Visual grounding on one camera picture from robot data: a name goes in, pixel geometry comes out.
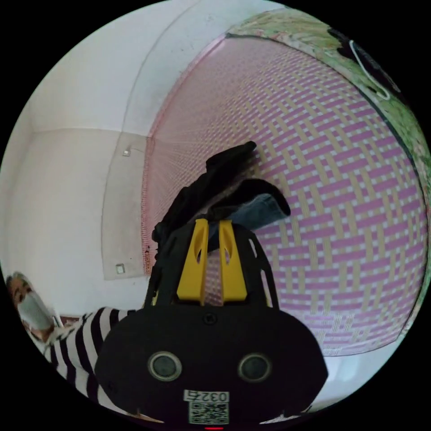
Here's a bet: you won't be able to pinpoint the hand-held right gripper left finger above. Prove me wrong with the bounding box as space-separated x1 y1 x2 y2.
176 218 210 301

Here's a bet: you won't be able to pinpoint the black pants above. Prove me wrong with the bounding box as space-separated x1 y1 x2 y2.
151 141 292 260

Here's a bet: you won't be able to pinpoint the blue jeans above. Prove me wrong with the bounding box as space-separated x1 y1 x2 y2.
231 194 290 229

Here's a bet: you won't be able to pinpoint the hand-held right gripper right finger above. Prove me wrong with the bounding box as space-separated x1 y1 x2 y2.
219 220 247 302

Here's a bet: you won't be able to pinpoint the person's body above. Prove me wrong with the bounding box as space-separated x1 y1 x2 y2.
5 272 162 423

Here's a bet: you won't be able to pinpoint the bed with woven mat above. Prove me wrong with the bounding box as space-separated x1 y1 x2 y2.
141 9 431 357

